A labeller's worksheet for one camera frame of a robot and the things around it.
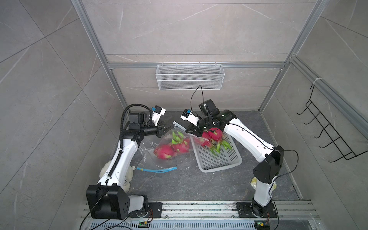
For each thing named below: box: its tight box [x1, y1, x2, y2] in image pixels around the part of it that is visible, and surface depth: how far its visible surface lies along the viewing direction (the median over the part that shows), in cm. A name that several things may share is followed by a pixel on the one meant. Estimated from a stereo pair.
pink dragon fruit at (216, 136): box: [207, 127, 232, 156], surface depth 93 cm
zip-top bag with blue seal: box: [136, 140, 178, 174], surface depth 90 cm
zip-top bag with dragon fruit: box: [153, 121, 210, 161], surface depth 87 cm
